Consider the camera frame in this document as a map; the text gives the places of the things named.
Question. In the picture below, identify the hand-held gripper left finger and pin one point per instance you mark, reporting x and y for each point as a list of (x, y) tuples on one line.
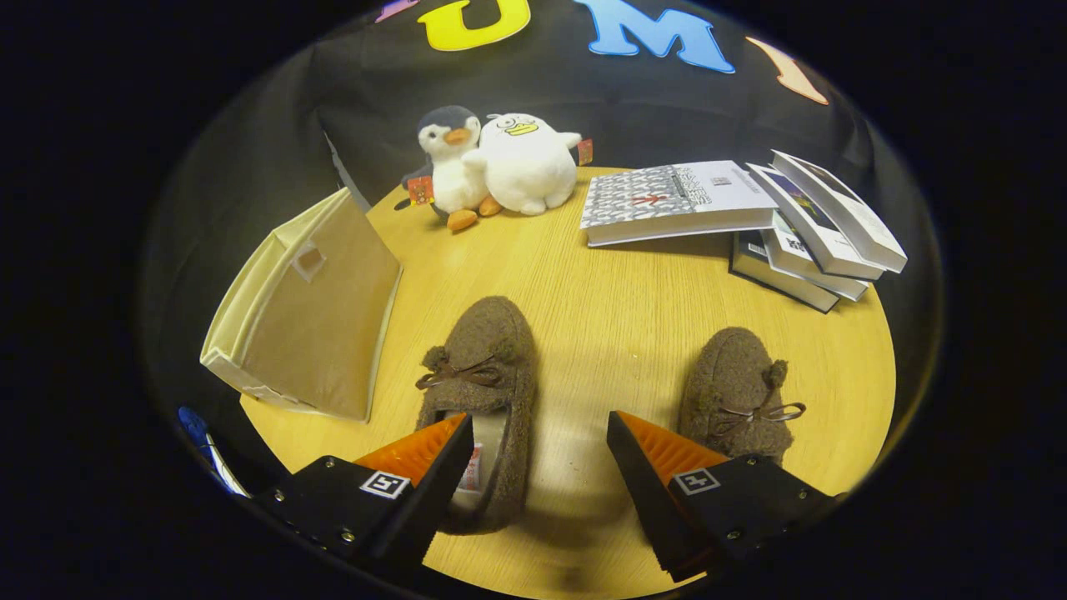
[(433, 492)]

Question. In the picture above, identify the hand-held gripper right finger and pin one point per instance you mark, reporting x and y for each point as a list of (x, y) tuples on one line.
[(646, 500)]

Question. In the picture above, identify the beige fabric storage box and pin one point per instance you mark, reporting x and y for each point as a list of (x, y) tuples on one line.
[(325, 333)]

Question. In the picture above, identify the blue and white object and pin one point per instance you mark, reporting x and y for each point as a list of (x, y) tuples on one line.
[(196, 425)]

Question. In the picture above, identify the dark cover book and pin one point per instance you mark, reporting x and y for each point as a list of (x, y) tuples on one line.
[(771, 279)]

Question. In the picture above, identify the white book with black print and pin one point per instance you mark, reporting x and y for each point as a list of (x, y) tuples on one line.
[(813, 271)]

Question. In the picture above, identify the grey patterned cover book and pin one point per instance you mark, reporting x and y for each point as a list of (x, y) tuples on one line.
[(667, 196)]

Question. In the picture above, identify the grey white penguin plush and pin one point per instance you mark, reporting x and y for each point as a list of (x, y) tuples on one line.
[(454, 179)]

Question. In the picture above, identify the night photo cover book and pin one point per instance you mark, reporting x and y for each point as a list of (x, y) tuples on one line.
[(821, 233)]

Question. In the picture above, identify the white duck plush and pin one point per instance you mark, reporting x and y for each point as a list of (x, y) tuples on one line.
[(525, 167)]

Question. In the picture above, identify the white portrait cover book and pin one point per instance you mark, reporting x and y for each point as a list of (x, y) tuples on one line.
[(859, 217)]

